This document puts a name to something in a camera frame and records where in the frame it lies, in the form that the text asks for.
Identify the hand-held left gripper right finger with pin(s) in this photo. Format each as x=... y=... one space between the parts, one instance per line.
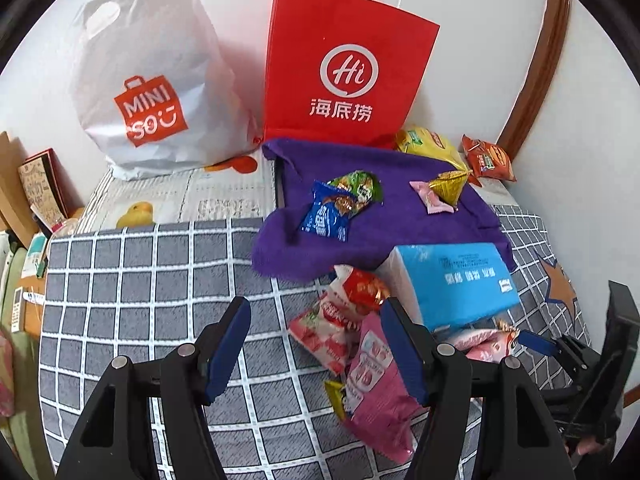
x=405 y=355

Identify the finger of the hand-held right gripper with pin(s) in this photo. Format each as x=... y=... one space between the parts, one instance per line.
x=537 y=342

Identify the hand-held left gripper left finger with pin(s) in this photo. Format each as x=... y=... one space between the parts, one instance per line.
x=227 y=350

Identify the magenta snack packet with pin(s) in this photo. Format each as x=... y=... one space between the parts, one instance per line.
x=372 y=400

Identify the panda print snack packet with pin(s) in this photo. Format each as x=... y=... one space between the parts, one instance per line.
x=475 y=347

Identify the red gold snack packet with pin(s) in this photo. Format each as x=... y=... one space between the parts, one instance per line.
x=365 y=290

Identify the pink white strawberry snack packet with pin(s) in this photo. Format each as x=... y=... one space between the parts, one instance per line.
x=322 y=335

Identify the blue snack packet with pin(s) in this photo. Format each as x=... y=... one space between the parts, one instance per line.
x=322 y=217

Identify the pink candy packet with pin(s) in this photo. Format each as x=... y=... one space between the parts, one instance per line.
x=427 y=195

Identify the green snack packet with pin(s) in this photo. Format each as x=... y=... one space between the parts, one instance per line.
x=357 y=190

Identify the person's right hand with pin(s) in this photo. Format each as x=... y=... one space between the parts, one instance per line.
x=590 y=447

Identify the blue tissue pack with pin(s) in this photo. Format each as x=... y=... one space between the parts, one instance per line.
x=450 y=280

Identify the grey checked blanket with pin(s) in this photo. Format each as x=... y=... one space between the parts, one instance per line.
x=125 y=285

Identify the purple towel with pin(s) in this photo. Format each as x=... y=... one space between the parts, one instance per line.
x=400 y=230

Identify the orange chips bag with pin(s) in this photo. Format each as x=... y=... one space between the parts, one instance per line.
x=492 y=160

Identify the yellow chips bag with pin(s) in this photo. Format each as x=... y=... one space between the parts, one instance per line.
x=425 y=142

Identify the white green tube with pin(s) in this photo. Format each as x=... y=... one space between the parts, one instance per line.
x=35 y=255

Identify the green cloth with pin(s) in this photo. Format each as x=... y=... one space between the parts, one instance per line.
x=22 y=435

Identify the pink cloth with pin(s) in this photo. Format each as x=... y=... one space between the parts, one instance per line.
x=5 y=375

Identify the wooden headboard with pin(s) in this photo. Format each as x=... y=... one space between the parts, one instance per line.
x=10 y=185

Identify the white plastic shopping bag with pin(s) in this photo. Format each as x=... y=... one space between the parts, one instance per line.
x=150 y=35

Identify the red paper bag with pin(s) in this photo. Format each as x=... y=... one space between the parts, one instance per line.
x=350 y=35

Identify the brown wooden door frame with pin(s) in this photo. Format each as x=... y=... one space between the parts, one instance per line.
x=545 y=60

